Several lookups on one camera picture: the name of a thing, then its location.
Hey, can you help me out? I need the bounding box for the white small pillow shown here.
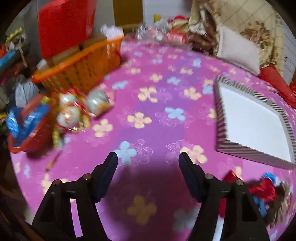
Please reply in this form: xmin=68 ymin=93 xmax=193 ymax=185
xmin=216 ymin=26 xmax=260 ymax=76

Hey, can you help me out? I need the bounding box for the striped cardboard tray box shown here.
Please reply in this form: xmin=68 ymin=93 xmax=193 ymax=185
xmin=214 ymin=75 xmax=295 ymax=170

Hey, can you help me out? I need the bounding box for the red heart cushion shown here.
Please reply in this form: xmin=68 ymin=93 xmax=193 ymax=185
xmin=258 ymin=65 xmax=295 ymax=108

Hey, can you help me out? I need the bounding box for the pink floral bed sheet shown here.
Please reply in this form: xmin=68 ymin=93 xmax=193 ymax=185
xmin=11 ymin=42 xmax=295 ymax=240

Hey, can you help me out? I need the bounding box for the white tissue paper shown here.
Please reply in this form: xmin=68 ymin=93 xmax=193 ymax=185
xmin=100 ymin=24 xmax=124 ymax=40

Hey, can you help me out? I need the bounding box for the red paper bag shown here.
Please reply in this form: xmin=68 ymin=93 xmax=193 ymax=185
xmin=38 ymin=0 xmax=97 ymax=59

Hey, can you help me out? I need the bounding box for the red round candy basket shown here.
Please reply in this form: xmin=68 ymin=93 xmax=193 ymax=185
xmin=6 ymin=93 xmax=59 ymax=154

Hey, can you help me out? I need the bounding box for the silver ornament ball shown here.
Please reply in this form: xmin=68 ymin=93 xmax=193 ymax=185
xmin=86 ymin=87 xmax=116 ymax=118

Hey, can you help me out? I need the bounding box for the red bow hair clip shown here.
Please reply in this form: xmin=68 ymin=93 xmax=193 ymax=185
xmin=219 ymin=170 xmax=277 ymax=217

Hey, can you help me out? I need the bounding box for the orange plastic basket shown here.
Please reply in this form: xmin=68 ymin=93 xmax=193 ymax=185
xmin=31 ymin=37 xmax=123 ymax=94

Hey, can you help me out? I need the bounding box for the santa ornament ball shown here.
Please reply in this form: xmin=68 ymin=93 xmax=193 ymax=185
xmin=56 ymin=106 xmax=81 ymax=130

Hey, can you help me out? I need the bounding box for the clear plastic bag with items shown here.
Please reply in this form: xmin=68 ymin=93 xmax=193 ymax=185
xmin=135 ymin=20 xmax=190 ymax=46

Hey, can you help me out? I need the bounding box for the floral beige quilt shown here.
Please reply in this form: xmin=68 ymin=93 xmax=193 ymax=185
xmin=189 ymin=1 xmax=285 ymax=75

